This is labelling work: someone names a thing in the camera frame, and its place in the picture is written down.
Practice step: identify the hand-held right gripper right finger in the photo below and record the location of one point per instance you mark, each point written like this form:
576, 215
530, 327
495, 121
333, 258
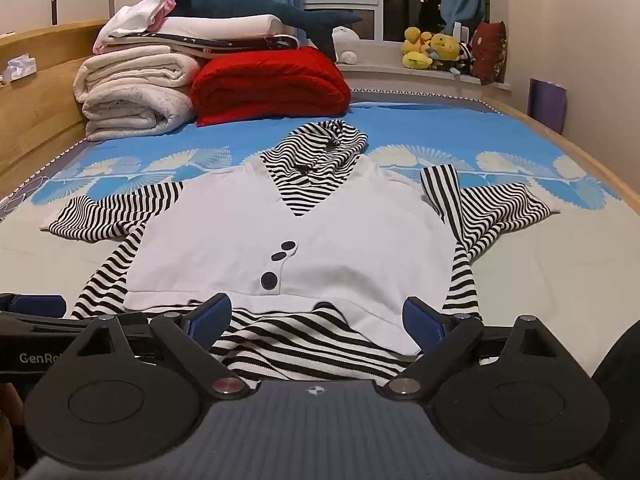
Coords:
422, 325

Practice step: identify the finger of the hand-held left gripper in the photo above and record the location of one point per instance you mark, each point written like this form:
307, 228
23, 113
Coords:
40, 306

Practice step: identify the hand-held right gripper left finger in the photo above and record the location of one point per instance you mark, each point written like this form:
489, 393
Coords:
212, 320

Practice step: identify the striped hooded top white vest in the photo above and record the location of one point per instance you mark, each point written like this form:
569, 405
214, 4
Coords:
300, 240

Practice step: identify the person's left hand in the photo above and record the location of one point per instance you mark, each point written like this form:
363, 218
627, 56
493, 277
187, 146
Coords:
6, 425

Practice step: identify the blue patterned bed sheet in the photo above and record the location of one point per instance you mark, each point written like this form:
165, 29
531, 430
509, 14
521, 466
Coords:
525, 270

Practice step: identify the wooden headboard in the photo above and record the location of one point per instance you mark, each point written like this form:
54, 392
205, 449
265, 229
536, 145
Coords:
40, 120

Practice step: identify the speckled white folded blanket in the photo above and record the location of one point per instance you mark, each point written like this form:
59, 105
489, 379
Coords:
135, 112

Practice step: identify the tissue box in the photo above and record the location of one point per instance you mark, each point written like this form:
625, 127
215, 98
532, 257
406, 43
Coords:
19, 70

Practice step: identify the red folded blanket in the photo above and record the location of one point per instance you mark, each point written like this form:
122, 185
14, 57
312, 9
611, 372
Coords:
270, 85

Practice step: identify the white window sill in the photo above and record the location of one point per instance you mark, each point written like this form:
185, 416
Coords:
395, 79

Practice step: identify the zebra striped plush toy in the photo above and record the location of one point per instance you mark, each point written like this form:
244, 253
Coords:
466, 57

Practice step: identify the yellow duck plush toy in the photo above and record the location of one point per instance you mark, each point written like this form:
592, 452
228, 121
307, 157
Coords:
416, 50

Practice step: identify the yellow plush toy blue scarf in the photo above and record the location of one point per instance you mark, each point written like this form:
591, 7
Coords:
445, 50

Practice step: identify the dark star print blanket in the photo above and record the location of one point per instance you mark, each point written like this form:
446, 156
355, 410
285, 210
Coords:
200, 42

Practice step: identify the dark red cushion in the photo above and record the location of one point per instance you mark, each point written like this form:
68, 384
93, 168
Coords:
490, 52

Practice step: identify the white seal plush toy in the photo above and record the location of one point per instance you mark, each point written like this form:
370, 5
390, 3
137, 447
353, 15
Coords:
346, 42

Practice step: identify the white pillow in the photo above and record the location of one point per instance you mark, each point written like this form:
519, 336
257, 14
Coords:
225, 26

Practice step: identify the small white box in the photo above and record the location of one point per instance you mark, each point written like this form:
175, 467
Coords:
461, 32

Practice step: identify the white and pink cloth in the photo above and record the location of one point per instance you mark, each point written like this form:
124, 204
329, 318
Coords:
132, 17

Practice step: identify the blue shark plush toy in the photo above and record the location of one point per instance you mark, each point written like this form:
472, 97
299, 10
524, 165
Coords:
235, 6

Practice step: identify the wooden bed side rail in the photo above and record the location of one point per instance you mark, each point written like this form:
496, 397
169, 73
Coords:
575, 145

